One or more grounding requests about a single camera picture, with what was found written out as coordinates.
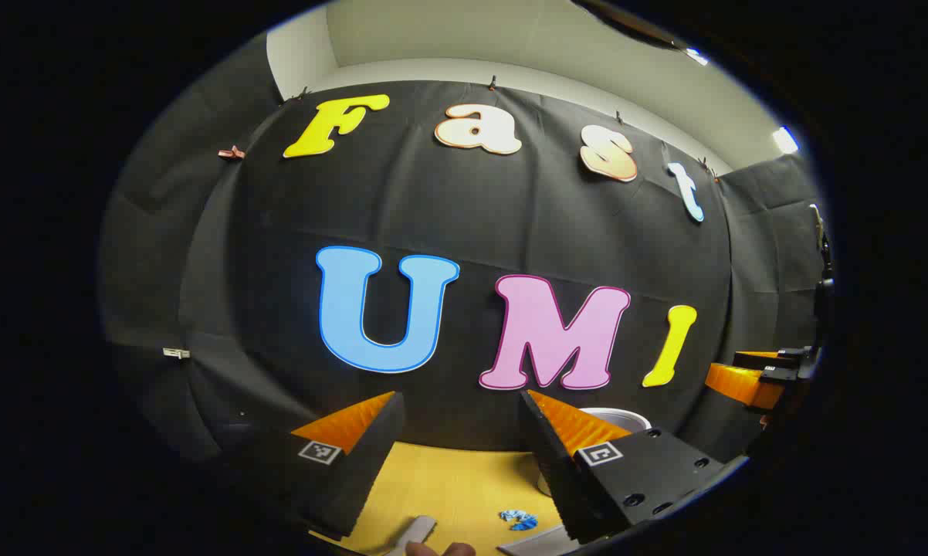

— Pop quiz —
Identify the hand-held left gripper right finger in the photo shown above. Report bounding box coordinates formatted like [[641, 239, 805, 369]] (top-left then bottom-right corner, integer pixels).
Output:
[[520, 390, 747, 545]]

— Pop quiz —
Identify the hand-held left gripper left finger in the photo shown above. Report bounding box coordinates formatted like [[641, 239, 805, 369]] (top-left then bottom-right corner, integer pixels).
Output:
[[232, 391, 405, 541]]

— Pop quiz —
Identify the grey dustpan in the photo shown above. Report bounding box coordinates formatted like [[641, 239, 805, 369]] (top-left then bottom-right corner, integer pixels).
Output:
[[497, 525, 581, 556]]

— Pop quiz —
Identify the small grey broom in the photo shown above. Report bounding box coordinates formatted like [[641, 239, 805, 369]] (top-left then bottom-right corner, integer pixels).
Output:
[[387, 516, 438, 556]]

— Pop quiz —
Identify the white ribbed garbage bin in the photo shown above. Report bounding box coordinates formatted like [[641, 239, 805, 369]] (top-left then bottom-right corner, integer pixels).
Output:
[[537, 408, 652, 497]]

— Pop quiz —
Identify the yellow wooden desktop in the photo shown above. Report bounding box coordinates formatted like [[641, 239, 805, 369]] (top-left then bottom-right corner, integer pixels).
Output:
[[310, 442, 581, 556]]

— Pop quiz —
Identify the dark ceiling fixture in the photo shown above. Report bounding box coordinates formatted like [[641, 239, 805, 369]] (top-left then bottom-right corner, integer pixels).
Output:
[[571, 0, 685, 51]]

